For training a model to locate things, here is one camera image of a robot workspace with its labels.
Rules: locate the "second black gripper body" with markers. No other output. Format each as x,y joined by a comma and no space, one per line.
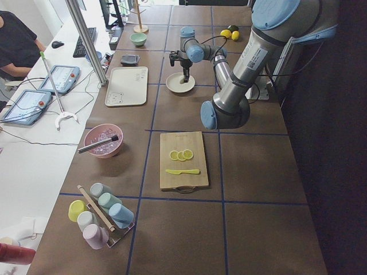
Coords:
185,66

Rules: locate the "cream round plate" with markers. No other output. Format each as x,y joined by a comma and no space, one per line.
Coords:
175,83

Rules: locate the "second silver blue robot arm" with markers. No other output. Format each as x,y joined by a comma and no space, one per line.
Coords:
273,24

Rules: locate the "white bear tray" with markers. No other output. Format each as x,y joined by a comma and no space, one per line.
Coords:
127,86

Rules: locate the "upper yellow lemon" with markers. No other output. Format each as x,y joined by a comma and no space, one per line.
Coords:
226,33

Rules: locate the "yellow lemon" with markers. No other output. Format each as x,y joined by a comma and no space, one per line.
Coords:
226,33
235,35

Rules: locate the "green bowl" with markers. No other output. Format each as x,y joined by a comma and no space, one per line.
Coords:
138,39

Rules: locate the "lower yellow lemon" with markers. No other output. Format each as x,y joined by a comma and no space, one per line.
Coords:
235,35

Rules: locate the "wooden mug stand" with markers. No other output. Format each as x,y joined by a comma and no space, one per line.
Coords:
140,27

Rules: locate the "grey folded cloth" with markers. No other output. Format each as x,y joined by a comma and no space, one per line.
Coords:
130,60

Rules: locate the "black box white label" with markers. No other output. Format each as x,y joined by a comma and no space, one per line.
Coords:
114,36

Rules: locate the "bottom lemon slice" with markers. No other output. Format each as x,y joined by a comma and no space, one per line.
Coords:
187,154

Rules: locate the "lemon slice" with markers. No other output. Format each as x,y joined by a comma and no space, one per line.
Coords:
180,156
174,155
187,154

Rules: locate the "middle lemon slice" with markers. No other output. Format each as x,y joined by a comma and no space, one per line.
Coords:
180,156

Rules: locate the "top lemon slice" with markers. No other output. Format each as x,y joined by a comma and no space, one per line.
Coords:
174,155

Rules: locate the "bamboo cutting board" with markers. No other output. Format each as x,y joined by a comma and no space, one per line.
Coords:
182,162

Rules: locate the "steel muddler black tip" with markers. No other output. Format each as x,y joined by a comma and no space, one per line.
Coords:
103,144

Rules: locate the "yellow plastic knife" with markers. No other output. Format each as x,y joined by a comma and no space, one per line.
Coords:
179,172

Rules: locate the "pink bowl with ice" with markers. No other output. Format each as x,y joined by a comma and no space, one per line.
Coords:
101,132

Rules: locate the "upper teach pendant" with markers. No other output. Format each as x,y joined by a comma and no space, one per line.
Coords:
64,78

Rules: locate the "teach pendant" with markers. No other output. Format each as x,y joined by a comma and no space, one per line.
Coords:
64,78
28,108

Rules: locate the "white hook pole tool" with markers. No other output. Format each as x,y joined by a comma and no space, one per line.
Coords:
63,113

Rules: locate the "black computer mouse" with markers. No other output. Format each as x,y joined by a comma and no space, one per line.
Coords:
56,44

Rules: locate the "grey upturned cup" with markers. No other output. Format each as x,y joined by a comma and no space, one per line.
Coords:
97,189

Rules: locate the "green upturned cup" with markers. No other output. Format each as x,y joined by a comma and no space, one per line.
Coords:
107,200

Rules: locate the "blue upturned cup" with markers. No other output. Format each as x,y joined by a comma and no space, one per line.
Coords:
121,215

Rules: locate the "lower teach pendant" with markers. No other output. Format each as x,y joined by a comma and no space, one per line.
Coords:
28,108

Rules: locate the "seated person black shirt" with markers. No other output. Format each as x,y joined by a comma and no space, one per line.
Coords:
20,47

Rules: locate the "yellow upturned cup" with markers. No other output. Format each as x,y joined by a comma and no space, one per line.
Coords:
75,209

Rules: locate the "white upturned cup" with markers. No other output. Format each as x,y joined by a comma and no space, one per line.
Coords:
86,218

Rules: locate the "pink upturned cup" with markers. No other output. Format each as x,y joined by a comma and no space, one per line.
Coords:
96,236

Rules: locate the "red bottle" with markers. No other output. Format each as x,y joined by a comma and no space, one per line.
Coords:
12,254

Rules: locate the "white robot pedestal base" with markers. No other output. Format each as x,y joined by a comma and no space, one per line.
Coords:
259,90

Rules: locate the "aluminium frame post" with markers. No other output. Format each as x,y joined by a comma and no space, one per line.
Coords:
80,24

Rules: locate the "white wire cup rack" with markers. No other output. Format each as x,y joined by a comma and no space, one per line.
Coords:
115,234

